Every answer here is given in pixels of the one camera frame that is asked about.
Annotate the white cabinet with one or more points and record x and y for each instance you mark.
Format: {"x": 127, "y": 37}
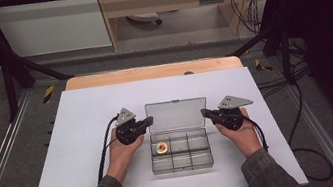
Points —
{"x": 49, "y": 27}

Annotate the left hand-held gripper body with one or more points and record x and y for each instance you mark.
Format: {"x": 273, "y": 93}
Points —
{"x": 128, "y": 131}

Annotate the clear grey compartment box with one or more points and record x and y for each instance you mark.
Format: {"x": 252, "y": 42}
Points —
{"x": 182, "y": 163}

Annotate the person's right hand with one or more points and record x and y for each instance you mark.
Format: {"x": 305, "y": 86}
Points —
{"x": 246, "y": 138}

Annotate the gold round badge red centre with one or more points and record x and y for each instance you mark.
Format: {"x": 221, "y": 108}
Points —
{"x": 162, "y": 147}

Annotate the yellow black floor tape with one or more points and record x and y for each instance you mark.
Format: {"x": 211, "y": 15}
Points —
{"x": 263, "y": 65}
{"x": 48, "y": 94}

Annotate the black metal stand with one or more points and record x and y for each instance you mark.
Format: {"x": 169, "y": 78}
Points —
{"x": 284, "y": 51}
{"x": 12, "y": 70}

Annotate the person's left hand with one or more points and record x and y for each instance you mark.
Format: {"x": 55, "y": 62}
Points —
{"x": 122, "y": 159}

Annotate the grey chair base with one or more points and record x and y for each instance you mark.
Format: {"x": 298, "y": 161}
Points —
{"x": 145, "y": 17}

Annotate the wooden table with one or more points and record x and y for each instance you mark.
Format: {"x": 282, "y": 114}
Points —
{"x": 151, "y": 73}

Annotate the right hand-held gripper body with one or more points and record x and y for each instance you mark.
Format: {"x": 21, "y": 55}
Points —
{"x": 231, "y": 118}

